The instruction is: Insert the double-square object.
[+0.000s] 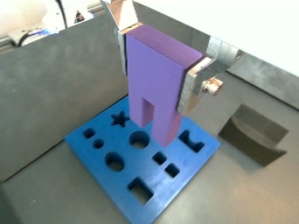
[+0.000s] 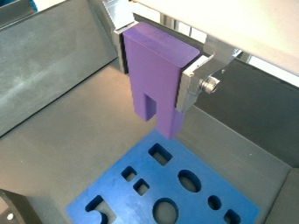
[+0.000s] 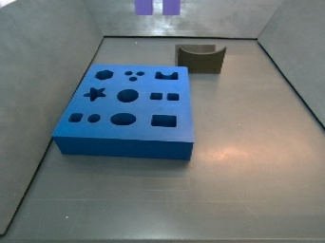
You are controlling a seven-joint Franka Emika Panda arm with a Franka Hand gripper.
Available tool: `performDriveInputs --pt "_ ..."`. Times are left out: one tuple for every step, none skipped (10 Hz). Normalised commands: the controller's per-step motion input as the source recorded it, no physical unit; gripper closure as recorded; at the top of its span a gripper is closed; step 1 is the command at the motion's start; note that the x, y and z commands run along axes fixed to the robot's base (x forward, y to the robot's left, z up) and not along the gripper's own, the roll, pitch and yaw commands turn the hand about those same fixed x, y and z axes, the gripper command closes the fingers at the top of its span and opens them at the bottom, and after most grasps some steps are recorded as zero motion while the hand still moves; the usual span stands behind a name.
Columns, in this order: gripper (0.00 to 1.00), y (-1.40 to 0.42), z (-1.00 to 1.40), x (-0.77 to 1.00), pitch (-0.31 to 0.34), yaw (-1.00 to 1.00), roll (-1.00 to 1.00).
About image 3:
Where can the blue shape-sorter block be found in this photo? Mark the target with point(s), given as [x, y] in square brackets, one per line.
[129, 112]

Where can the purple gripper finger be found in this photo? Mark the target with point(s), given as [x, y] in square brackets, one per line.
[143, 7]
[170, 7]

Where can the dark curved-notch block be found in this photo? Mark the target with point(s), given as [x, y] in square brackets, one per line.
[199, 58]

